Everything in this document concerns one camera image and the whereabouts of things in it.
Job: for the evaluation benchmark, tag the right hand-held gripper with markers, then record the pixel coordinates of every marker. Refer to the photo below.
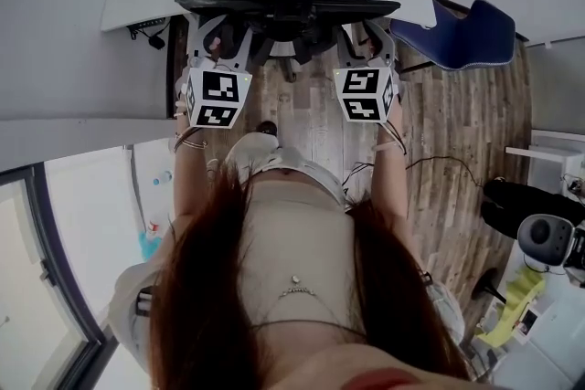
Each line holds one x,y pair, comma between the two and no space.
365,95

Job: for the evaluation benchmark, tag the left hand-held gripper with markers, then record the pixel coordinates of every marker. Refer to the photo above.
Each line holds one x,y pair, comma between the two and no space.
219,93

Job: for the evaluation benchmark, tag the person's right forearm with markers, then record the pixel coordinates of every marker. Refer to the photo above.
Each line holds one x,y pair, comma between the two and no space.
388,182

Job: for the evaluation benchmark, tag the blue padded chair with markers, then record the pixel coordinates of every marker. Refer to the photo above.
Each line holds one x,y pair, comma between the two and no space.
457,36

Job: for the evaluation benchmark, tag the person's right hand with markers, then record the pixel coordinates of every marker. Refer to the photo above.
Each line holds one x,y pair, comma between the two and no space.
398,87

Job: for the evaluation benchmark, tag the person's left hand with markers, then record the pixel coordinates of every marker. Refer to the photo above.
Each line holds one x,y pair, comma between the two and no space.
181,98

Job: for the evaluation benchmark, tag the black power plug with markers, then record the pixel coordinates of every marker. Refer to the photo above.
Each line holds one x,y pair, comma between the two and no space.
156,42

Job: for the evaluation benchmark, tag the black power strip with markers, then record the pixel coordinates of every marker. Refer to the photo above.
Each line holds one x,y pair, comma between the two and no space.
146,24

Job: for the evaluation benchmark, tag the person's dark shoe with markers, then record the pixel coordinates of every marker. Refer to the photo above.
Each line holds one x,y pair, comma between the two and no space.
267,128

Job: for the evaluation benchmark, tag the person's white shorts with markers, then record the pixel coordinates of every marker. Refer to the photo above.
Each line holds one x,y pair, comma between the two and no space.
292,162

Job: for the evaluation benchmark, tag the clear water bottle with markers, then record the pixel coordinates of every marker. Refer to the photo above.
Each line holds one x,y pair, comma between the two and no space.
163,178

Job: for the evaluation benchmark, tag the teal cloth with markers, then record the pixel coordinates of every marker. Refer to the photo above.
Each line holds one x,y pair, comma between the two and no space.
150,245

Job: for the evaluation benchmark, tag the person's beige top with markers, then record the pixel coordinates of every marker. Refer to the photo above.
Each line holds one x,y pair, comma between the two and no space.
297,251

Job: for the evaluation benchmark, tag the white shelf unit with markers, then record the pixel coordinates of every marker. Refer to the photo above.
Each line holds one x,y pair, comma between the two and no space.
553,155

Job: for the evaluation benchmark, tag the black stand base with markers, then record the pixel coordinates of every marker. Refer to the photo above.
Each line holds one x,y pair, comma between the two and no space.
486,285

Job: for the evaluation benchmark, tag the yellow-green plastic rack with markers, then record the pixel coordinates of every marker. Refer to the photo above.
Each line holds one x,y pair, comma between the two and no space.
516,306

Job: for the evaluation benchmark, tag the grey round camera device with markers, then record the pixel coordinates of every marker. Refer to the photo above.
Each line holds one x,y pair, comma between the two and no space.
546,237

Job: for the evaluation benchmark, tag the dark window frame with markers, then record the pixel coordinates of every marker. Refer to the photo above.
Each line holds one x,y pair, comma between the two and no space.
50,251

